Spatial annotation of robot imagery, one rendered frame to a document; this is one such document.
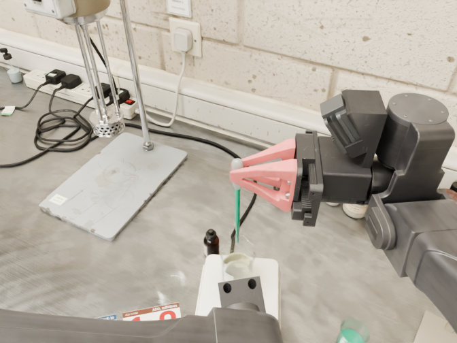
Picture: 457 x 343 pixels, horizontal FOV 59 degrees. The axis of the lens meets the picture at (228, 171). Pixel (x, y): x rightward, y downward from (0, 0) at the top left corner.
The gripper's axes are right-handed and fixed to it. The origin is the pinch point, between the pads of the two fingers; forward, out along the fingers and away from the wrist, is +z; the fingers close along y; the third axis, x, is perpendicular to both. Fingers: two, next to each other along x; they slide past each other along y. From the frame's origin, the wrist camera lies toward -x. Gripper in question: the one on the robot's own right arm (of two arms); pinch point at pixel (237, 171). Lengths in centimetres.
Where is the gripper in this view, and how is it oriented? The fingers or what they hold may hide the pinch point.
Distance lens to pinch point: 47.3
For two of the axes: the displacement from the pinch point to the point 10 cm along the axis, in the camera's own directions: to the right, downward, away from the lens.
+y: -0.9, 6.7, -7.3
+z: -10.0, -0.6, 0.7
